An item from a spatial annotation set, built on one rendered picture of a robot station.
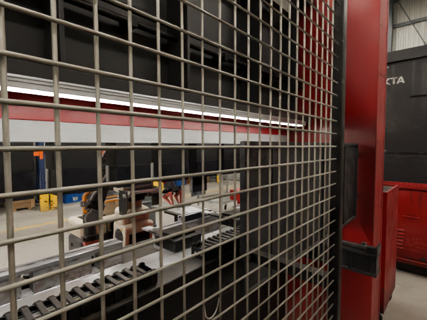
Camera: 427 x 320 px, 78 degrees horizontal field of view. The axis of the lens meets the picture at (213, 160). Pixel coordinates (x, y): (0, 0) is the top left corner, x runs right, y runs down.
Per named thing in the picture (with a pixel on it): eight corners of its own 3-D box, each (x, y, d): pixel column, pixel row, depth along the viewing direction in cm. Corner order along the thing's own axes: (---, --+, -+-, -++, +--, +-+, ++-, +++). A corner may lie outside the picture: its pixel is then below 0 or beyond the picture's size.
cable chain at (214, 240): (259, 227, 105) (259, 218, 105) (272, 230, 101) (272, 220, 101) (190, 256, 78) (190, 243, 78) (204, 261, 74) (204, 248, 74)
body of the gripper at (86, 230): (86, 240, 123) (84, 224, 124) (81, 240, 131) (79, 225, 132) (100, 237, 127) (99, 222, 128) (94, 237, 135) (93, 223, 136)
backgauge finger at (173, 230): (157, 227, 110) (157, 216, 110) (201, 243, 93) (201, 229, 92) (131, 235, 101) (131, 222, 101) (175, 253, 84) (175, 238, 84)
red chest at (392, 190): (333, 280, 259) (335, 180, 254) (394, 300, 225) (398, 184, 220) (313, 302, 223) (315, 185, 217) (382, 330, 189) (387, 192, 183)
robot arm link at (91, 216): (104, 204, 138) (88, 199, 134) (110, 202, 128) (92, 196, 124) (95, 226, 133) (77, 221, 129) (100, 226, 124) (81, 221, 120)
